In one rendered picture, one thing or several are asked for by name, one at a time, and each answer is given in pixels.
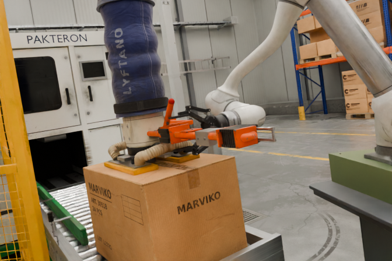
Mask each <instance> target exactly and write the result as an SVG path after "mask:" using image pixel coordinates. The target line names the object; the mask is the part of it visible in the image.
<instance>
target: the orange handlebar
mask: <svg viewBox="0 0 392 261"><path fill-rule="evenodd" d="M173 124H178V125H180V124H190V125H192V124H193V120H192V119H191V120H170V124H169V125H173ZM201 129H202V128H192V129H186V130H182V131H179V132H174V133H173V136H174V137H175V138H182V139H180V140H195V139H196V138H195V131H199V130H201ZM147 135H148V136H153V137H160V135H159V133H158V131H148V132H147ZM257 136H258V135H257V133H256V132H255V131H252V132H249V133H244V134H242V135H241V141H242V142H249V141H252V140H255V139H256V138H257ZM208 139H209V140H217V137H216V133H209V135H208Z"/></svg>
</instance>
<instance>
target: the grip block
mask: <svg viewBox="0 0 392 261"><path fill-rule="evenodd" d="M186 129H191V127H190V124H180V125H179V124H173V125H167V126H162V127H159V129H158V133H159V135H160V138H159V141H160V143H170V142H171V144H175V143H180V142H185V141H187V140H180V139H182V138H175V137H174V136H173V133H174V132H179V131H184V130H186Z"/></svg>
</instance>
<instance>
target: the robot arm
mask: <svg viewBox="0 0 392 261"><path fill-rule="evenodd" d="M305 6H307V7H308V8H309V10H310V11H311V13H312V14H313V15H314V17H315V18H316V19H317V21H318V22H319V23H320V24H321V26H322V27H323V29H324V30H325V32H326V33H327V34H328V35H329V37H330V38H331V39H332V41H333V42H334V44H335V45H336V46H337V48H338V49H339V50H340V51H341V53H342V54H343V56H344V57H345V59H346V60H347V61H348V62H349V64H350V65H351V66H352V68H353V69H354V71H355V72H356V73H357V75H358V76H359V77H360V79H361V80H362V81H363V82H364V84H365V85H366V87H367V88H368V89H369V91H370V92H371V93H372V95H373V96H374V97H373V98H372V105H371V108H372V110H373V112H374V128H375V135H376V146H375V148H374V150H375V152H372V153H366V154H364V158H368V159H372V160H375V161H379V162H382V163H386V164H389V165H391V166H392V61H391V60H390V58H389V57H388V56H387V54H386V53H385V52H384V51H383V49H382V48H381V46H379V44H378V43H377V41H376V40H375V39H374V37H373V36H372V35H371V34H370V32H369V31H368V29H367V28H366V27H365V25H364V24H363V23H362V22H361V20H360V19H359V18H358V17H357V15H356V14H355V12H354V11H353V10H352V8H351V7H350V6H349V5H348V3H347V2H346V0H279V1H278V6H277V9H276V15H275V20H274V24H273V27H272V30H271V32H270V34H269V35H268V37H267V38H266V39H265V40H264V42H263V43H262V44H261V45H259V46H258V47H257V48H256V49H255V50H254V51H253V52H252V53H251V54H250V55H249V56H248V57H247V58H245V59H244V60H243V61H242V62H241V63H240V64H238V65H237V66H236V67H235V68H234V70H233V71H232V72H231V73H230V75H229V76H228V78H227V79H226V81H225V83H224V84H223V85H222V86H221V87H218V88H217V89H216V90H214V91H212V92H210V93H208V95H207V96H206V98H205V105H206V107H207V109H203V108H198V107H194V106H191V105H187V106H186V107H185V111H182V112H178V113H177V114H178V115H177V116H173V117H168V119H176V118H181V117H187V116H190V117H192V118H194V119H196V120H198V122H200V123H201V128H202V129H208V128H210V126H217V127H218V128H224V127H229V126H234V125H241V124H257V125H258V127H260V126H261V125H263V124H264V122H265V117H266V116H265V111H264V109H263V108H262V107H259V106H257V105H250V104H245V103H240V102H239V94H238V92H237V88H238V85H239V83H240V81H241V80H242V78H244V77H245V75H247V74H248V73H249V72H251V71H252V70H253V69H254V68H256V67H257V66H258V65H259V64H261V63H262V62H263V61H265V60H266V59H267V58H268V57H270V56H271V55H272V54H273V53H274V52H275V51H276V50H277V49H278V48H279V47H280V46H281V45H282V43H283V42H284V41H285V39H286V38H287V36H288V34H289V33H290V31H291V29H292V27H293V26H294V24H295V23H296V21H297V20H298V18H299V16H300V15H301V13H302V12H303V10H304V8H305ZM190 110H193V111H197V112H203V113H204V114H206V117H205V118H202V117H200V116H199V115H197V114H195V113H193V112H191V111H190ZM209 112H210V113H212V114H213V115H214V116H210V113H209ZM198 147H199V146H198V145H197V143H196V142H195V143H194V144H193V145H192V146H186V147H182V148H179V149H174V150H173V151H174V152H180V151H183V152H184V153H188V152H192V154H193V155H196V156H197V155H199V154H200V153H201V152H203V151H204V150H205V149H207V148H208V147H209V146H200V147H199V148H198Z"/></svg>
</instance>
